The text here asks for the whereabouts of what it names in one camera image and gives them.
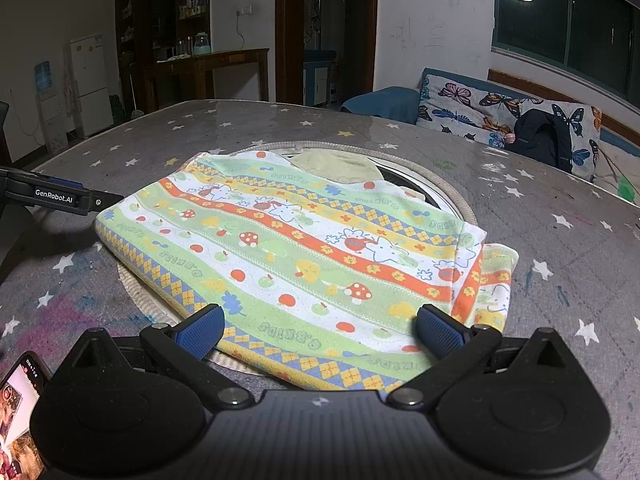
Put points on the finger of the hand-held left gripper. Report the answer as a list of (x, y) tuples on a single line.
[(65, 181)]

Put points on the blue sofa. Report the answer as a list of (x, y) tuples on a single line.
[(385, 102)]

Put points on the water dispenser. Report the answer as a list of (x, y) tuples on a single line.
[(50, 110)]

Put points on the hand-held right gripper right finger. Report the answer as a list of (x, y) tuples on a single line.
[(440, 332)]

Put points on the glass jar with teal base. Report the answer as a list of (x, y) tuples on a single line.
[(201, 45)]

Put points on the black backpack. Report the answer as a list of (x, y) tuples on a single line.
[(540, 140)]

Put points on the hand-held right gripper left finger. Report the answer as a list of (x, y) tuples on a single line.
[(202, 332)]

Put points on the smartphone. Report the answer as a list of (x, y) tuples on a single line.
[(20, 410)]

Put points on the white wall socket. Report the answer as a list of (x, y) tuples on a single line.
[(244, 10)]

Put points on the green framed window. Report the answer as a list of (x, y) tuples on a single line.
[(540, 25)]

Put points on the butterfly print pillow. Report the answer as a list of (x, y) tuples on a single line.
[(465, 105)]

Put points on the white broom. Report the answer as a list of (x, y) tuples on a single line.
[(134, 95)]

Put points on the wooden desk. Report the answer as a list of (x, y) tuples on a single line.
[(220, 57)]

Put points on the wooden door frame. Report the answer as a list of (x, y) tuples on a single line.
[(282, 35)]

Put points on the blue cabinet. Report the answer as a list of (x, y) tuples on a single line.
[(317, 80)]

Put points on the black round heater grille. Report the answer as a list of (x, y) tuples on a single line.
[(415, 182)]

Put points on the grey star print table cover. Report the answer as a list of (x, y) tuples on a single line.
[(300, 125)]

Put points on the white refrigerator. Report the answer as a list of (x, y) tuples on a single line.
[(92, 85)]

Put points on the beige cushion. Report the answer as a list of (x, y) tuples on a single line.
[(612, 157)]

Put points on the striped mushroom print garment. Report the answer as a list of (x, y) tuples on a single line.
[(300, 250)]

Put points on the beige cloth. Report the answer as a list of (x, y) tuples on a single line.
[(340, 165)]

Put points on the wooden shelf unit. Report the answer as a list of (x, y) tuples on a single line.
[(150, 10)]

